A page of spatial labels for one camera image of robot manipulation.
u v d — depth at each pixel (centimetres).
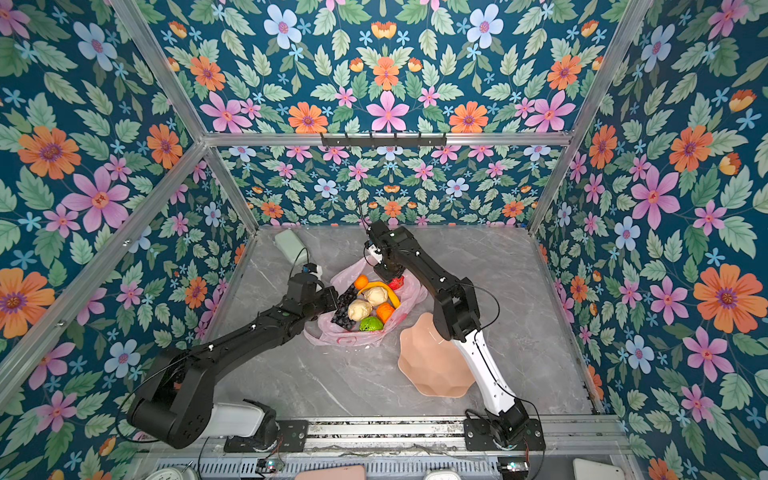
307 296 71
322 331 86
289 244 112
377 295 95
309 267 80
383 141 93
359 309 91
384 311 91
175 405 42
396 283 98
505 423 64
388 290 97
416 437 75
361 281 98
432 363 85
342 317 93
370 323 88
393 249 72
